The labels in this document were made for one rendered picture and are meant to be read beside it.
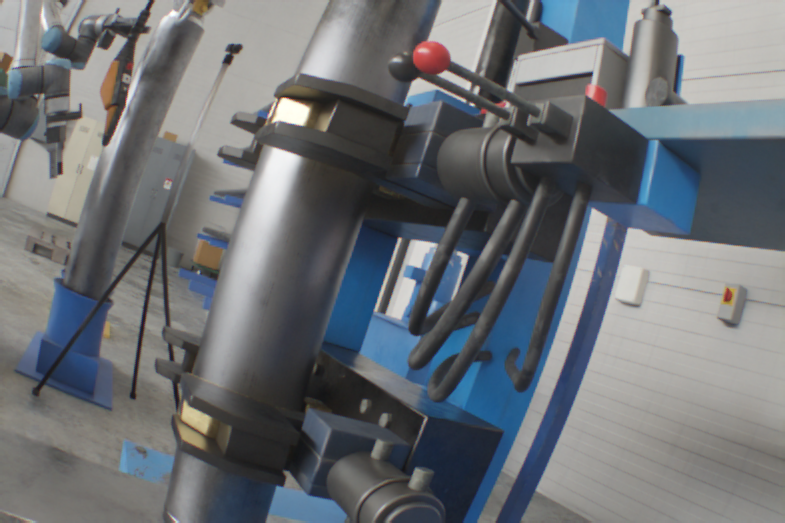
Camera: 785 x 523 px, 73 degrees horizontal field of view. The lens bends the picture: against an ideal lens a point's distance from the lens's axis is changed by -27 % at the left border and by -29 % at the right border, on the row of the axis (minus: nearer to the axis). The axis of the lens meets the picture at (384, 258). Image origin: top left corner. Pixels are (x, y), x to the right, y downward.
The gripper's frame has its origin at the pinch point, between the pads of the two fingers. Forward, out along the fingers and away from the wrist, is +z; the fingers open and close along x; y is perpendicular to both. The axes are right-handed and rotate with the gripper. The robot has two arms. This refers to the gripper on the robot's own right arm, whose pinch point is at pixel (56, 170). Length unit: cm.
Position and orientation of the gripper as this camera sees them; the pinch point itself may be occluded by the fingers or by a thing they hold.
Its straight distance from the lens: 194.5
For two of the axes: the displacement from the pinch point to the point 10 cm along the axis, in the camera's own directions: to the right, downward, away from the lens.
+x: 3.4, 1.9, -9.2
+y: -9.4, 0.9, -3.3
